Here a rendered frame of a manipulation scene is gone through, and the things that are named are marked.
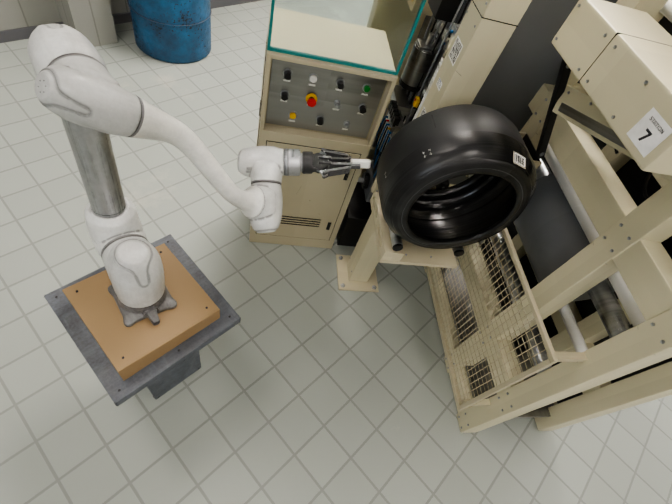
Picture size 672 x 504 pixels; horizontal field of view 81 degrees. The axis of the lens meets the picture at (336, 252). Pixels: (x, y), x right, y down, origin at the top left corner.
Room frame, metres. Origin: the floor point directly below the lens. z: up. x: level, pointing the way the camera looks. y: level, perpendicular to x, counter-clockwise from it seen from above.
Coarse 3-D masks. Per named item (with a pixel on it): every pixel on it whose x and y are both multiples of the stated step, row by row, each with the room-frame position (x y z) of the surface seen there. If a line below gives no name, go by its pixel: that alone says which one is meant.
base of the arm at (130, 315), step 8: (112, 288) 0.52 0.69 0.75; (168, 296) 0.57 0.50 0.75; (120, 304) 0.47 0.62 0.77; (160, 304) 0.53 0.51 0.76; (168, 304) 0.54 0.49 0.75; (176, 304) 0.55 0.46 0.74; (128, 312) 0.46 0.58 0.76; (136, 312) 0.46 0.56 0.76; (144, 312) 0.47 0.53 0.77; (152, 312) 0.48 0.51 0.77; (128, 320) 0.43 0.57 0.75; (136, 320) 0.44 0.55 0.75; (152, 320) 0.46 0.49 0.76
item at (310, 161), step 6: (306, 156) 1.00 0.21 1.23; (312, 156) 1.01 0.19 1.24; (318, 156) 1.04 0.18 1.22; (306, 162) 0.98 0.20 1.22; (312, 162) 0.99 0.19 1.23; (318, 162) 1.01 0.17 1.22; (306, 168) 0.98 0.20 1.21; (312, 168) 0.98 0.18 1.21; (318, 168) 0.99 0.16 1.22; (324, 168) 1.00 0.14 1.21
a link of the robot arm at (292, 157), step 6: (288, 150) 0.99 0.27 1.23; (294, 150) 1.00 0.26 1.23; (288, 156) 0.97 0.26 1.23; (294, 156) 0.98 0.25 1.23; (300, 156) 1.00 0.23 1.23; (288, 162) 0.96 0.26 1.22; (294, 162) 0.96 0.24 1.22; (300, 162) 0.98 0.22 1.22; (288, 168) 0.95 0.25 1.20; (294, 168) 0.95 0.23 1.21; (300, 168) 0.97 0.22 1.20; (288, 174) 0.95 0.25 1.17; (294, 174) 0.96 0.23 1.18
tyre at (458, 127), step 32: (416, 128) 1.21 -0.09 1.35; (448, 128) 1.19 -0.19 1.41; (480, 128) 1.20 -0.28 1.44; (512, 128) 1.30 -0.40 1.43; (384, 160) 1.18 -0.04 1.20; (416, 160) 1.08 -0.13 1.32; (448, 160) 1.08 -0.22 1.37; (480, 160) 1.10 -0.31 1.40; (512, 160) 1.15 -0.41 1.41; (384, 192) 1.07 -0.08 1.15; (416, 192) 1.04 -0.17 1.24; (448, 192) 1.40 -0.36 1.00; (480, 192) 1.42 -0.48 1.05; (512, 192) 1.33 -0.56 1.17; (416, 224) 1.23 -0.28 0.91; (448, 224) 1.29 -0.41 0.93; (480, 224) 1.28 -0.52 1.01
